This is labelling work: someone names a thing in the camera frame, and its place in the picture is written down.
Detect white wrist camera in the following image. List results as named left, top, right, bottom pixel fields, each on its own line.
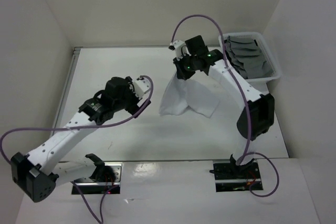
left=132, top=76, right=152, bottom=99
left=169, top=40, right=187, bottom=60

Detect grey skirts in basket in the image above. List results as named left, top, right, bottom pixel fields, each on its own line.
left=224, top=36, right=272, bottom=79

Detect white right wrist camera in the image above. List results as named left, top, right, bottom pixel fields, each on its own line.
left=169, top=40, right=187, bottom=60

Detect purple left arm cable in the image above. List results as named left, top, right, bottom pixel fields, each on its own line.
left=0, top=74, right=155, bottom=224

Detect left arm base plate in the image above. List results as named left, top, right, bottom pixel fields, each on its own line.
left=75, top=162, right=123, bottom=195

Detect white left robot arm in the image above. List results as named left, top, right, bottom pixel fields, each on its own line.
left=10, top=76, right=153, bottom=202

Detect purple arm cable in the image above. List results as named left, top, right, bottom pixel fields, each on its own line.
left=171, top=14, right=280, bottom=198
left=0, top=74, right=155, bottom=224

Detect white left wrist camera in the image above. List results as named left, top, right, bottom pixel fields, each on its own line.
left=132, top=76, right=152, bottom=99

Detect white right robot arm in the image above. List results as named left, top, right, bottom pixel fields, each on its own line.
left=169, top=35, right=275, bottom=178

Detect white skirt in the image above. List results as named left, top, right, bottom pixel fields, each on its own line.
left=159, top=73, right=220, bottom=118

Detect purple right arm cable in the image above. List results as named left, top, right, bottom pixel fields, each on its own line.
left=171, top=14, right=280, bottom=198

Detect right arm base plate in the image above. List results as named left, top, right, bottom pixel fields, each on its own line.
left=209, top=160, right=263, bottom=193

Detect white plastic basket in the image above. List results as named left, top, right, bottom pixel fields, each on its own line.
left=218, top=32, right=281, bottom=83

